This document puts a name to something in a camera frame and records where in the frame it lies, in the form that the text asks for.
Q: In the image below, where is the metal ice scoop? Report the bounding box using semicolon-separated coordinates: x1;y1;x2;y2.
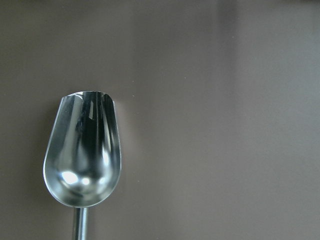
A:
43;91;122;240

